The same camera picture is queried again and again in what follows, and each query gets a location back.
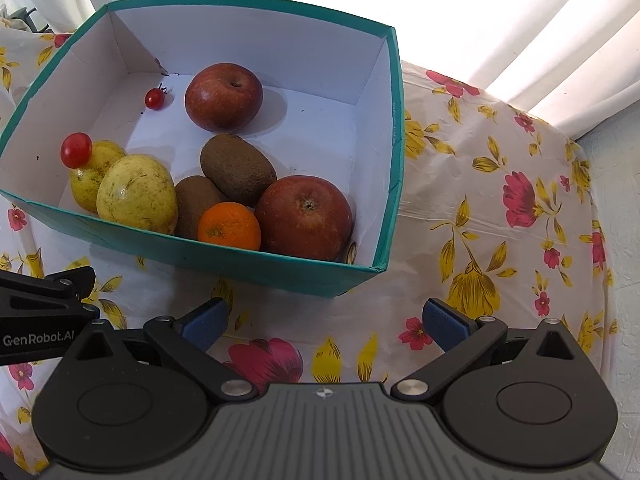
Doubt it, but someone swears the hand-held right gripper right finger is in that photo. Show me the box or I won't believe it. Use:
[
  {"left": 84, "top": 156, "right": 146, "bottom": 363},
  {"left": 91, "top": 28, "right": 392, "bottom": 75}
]
[{"left": 390, "top": 297, "right": 576, "bottom": 403}]

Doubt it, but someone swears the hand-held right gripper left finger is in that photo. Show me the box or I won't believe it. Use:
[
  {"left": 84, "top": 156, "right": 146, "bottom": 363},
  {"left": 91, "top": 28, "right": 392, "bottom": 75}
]
[{"left": 75, "top": 296, "right": 258, "bottom": 401}]

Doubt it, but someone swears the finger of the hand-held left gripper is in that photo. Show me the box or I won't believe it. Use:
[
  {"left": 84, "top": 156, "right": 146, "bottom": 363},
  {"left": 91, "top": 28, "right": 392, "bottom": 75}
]
[{"left": 0, "top": 266, "right": 97, "bottom": 303}]

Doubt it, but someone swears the teal cardboard box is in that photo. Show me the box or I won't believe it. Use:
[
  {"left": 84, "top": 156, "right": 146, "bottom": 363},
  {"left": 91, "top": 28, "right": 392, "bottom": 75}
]
[{"left": 0, "top": 0, "right": 405, "bottom": 298}]

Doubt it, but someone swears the orange mandarin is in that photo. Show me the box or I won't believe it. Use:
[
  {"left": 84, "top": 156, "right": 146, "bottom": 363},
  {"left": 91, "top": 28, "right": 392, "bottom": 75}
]
[{"left": 197, "top": 202, "right": 262, "bottom": 251}]

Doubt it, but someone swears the brown kiwi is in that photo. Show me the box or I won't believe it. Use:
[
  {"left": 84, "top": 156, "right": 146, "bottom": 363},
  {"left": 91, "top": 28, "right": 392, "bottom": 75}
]
[
  {"left": 173, "top": 175, "right": 228, "bottom": 241},
  {"left": 200, "top": 133, "right": 277, "bottom": 207}
]

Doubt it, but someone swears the red cherry tomato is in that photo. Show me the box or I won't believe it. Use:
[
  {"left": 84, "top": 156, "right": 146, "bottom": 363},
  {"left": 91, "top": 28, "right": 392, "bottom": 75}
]
[
  {"left": 145, "top": 82, "right": 168, "bottom": 110},
  {"left": 60, "top": 132, "right": 94, "bottom": 169}
]

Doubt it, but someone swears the red apple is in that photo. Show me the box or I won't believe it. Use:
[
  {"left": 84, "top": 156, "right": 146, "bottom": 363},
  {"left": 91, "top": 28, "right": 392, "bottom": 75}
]
[
  {"left": 255, "top": 175, "right": 354, "bottom": 262},
  {"left": 184, "top": 63, "right": 264, "bottom": 133}
]

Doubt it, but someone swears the floral tablecloth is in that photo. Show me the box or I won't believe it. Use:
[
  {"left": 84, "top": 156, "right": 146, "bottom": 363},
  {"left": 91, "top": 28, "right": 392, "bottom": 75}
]
[{"left": 0, "top": 15, "right": 616, "bottom": 476}]

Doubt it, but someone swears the dark grey object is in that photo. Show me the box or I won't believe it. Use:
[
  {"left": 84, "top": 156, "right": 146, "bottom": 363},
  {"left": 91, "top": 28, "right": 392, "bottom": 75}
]
[{"left": 0, "top": 4, "right": 51, "bottom": 35}]

